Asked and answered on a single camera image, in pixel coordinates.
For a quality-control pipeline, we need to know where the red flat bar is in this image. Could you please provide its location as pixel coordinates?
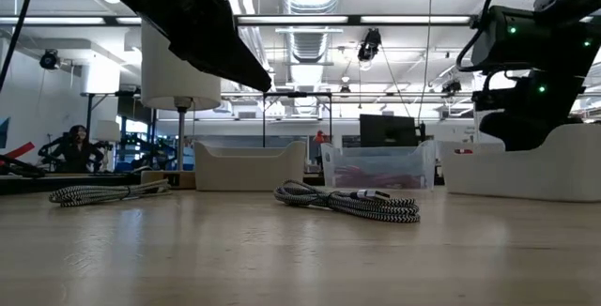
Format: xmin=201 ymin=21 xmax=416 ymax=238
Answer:
xmin=0 ymin=141 xmax=37 ymax=161

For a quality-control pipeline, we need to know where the overhead light bar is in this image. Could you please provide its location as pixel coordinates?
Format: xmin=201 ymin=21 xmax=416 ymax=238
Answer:
xmin=0 ymin=13 xmax=475 ymax=28

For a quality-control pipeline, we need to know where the white plastic bin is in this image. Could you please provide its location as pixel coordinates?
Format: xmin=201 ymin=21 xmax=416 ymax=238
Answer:
xmin=440 ymin=122 xmax=601 ymax=204
xmin=193 ymin=140 xmax=307 ymax=192

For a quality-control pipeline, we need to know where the person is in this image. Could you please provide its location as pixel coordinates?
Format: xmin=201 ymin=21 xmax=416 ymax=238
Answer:
xmin=37 ymin=124 xmax=107 ymax=175

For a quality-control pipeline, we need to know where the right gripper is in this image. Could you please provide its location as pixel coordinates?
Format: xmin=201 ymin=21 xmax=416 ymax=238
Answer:
xmin=471 ymin=69 xmax=586 ymax=152

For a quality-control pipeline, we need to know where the black background monitor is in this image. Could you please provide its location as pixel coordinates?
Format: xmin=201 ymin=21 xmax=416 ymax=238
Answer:
xmin=359 ymin=113 xmax=419 ymax=148

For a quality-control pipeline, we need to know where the black wall security camera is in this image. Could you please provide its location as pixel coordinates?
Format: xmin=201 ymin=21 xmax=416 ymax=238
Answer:
xmin=39 ymin=49 xmax=60 ymax=71

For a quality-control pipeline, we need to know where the black overhead camera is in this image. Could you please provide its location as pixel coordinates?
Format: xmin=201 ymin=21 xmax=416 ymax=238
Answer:
xmin=357 ymin=27 xmax=382 ymax=63

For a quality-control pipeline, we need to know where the clear plastic bin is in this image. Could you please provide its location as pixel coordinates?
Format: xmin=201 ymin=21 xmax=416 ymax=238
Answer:
xmin=320 ymin=140 xmax=437 ymax=191

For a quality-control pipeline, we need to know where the white shade table lamp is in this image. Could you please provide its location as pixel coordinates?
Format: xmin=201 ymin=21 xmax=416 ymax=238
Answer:
xmin=139 ymin=18 xmax=223 ymax=191

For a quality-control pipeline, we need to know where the black aluminium table frame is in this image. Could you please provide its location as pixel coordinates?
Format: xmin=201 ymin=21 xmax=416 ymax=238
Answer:
xmin=0 ymin=173 xmax=142 ymax=197

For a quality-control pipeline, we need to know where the black metal frame stand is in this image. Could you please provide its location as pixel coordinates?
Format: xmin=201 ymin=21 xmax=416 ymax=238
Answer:
xmin=261 ymin=91 xmax=333 ymax=147

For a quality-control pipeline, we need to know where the grey braided USB cable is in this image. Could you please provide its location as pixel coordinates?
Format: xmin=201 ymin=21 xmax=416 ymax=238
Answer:
xmin=48 ymin=178 xmax=173 ymax=208
xmin=273 ymin=178 xmax=423 ymax=225

